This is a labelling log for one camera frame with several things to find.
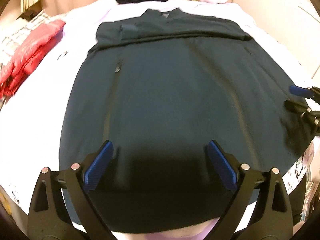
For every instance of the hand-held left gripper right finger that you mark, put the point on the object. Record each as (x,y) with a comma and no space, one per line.
(222,166)

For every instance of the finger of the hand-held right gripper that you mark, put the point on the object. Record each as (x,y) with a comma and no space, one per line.
(297,107)
(298,90)

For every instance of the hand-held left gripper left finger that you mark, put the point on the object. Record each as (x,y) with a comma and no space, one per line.
(98,166)

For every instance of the navy zip jacket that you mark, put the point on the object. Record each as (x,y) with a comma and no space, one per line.
(175,92)

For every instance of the purple floral blanket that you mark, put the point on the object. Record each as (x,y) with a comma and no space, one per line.
(37,110)

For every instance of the red down jacket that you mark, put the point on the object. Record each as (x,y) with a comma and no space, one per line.
(30,52)

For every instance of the grey plaid pillow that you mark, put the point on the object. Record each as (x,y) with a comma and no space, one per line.
(27,28)

